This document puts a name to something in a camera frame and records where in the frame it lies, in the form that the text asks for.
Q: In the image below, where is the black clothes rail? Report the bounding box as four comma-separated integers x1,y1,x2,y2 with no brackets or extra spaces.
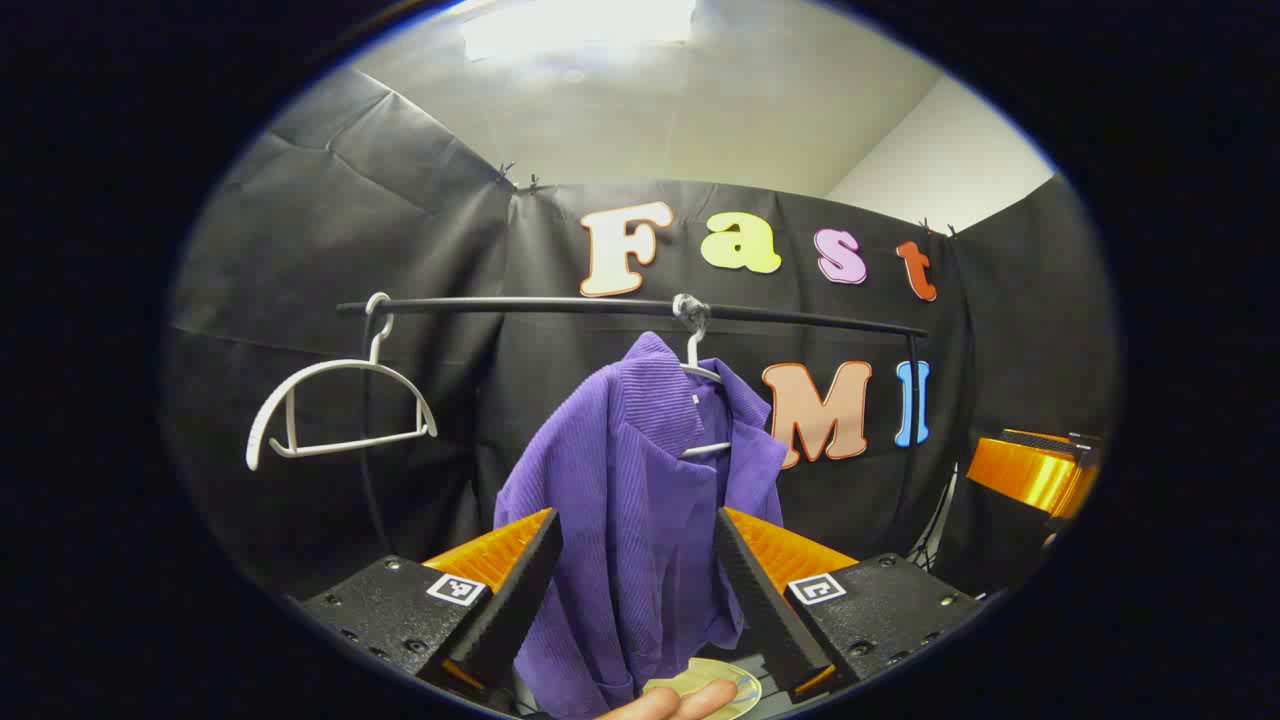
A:
337,295,931,561

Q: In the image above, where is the beige laundry hamper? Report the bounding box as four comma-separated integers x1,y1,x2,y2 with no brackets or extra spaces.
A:
642,657,764,720

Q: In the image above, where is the black backdrop cloth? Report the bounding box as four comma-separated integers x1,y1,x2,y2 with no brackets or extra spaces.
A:
165,65,1119,611

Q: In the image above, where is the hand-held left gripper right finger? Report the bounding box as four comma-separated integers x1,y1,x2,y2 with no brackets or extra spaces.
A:
714,505,988,703

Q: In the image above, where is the white plastic hanger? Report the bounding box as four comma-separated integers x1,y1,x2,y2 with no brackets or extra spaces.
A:
245,292,439,472
672,293,736,461

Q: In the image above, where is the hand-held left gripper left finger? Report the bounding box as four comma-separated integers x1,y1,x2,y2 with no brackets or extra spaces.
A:
300,507,564,701

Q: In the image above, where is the purple corduroy shirt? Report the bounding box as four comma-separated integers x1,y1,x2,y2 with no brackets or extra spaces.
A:
493,332,791,720

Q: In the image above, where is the ceiling light panel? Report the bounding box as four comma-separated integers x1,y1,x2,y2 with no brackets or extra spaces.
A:
460,0,701,63

